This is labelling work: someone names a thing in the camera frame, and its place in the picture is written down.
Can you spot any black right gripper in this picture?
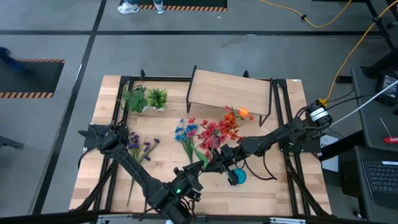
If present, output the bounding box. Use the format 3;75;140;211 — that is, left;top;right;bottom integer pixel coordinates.
204;143;241;187

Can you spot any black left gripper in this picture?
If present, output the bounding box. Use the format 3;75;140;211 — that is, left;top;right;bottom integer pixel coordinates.
172;160;206;192

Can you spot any blue glass vase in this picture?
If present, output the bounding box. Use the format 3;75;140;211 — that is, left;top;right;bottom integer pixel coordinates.
233;168;248;185

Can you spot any red and orange flower bunch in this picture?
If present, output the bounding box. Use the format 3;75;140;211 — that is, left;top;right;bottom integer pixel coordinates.
197;105;254;159

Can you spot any blue artificial flower bunch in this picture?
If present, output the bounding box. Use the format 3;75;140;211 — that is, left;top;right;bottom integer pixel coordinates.
173;117;209;170

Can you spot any orange artificial flower bunch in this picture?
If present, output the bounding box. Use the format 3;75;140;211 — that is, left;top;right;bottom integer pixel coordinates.
217;111;246;141

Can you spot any orange artificial tulip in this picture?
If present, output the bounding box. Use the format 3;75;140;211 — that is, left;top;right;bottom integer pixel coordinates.
234;106;254;125

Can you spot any purple artificial flower bunch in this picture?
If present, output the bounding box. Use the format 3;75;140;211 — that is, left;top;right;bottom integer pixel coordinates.
126;130;161;208

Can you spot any small-leaf plant in white pot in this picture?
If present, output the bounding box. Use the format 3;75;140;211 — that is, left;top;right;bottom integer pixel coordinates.
146;88;169;112

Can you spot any broad-leaf plant in white pot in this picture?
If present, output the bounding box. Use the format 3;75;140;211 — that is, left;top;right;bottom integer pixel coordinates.
121;84;149;113

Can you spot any white paper sheet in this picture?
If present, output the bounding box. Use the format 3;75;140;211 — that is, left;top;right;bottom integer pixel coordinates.
319;133;340;172

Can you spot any dark grey desk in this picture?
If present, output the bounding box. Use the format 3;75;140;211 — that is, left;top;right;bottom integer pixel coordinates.
337;145;398;224
351;67;398;153

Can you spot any black aluminium beam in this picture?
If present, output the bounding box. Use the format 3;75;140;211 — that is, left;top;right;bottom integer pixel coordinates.
0;210;398;224

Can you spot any white rod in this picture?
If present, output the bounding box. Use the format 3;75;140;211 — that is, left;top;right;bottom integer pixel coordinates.
329;79;398;128

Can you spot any black laptop keyboard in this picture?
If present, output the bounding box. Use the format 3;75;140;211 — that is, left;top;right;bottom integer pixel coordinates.
362;160;398;211

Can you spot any black hazard-striped floor mat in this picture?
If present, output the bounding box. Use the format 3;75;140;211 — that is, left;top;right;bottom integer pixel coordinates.
0;58;65;100
119;0;228;12

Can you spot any person's shoe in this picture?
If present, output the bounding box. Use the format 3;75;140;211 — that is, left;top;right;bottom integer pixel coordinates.
117;0;141;15
152;0;165;15

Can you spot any black screen device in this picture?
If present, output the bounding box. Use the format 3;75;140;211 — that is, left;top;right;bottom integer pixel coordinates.
375;70;398;106

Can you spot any grey furniture foot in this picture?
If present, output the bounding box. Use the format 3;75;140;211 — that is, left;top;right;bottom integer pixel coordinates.
0;136;25;150

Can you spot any black stand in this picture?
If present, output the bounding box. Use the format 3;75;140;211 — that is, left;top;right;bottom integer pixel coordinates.
335;0;398;84

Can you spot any person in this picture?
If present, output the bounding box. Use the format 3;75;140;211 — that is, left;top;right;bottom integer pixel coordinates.
0;46;30;73

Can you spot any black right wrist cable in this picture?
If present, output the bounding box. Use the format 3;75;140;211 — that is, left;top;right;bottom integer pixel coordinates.
245;154;278;182

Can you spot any wooden shelf with black frame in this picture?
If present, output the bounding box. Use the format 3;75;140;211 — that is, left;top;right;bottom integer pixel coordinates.
185;65;275;127

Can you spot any silver corner bracket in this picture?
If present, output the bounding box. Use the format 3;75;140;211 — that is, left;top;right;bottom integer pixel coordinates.
269;217;307;224
98;213;137;224

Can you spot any black aluminium table frame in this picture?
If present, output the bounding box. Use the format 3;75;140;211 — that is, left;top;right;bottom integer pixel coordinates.
70;68;333;218

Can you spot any yellow extension cable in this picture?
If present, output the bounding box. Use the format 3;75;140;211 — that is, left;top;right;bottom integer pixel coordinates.
317;0;398;107
259;0;354;29

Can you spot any red-handled screwdriver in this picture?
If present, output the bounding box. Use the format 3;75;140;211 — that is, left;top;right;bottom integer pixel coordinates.
379;116;398;144

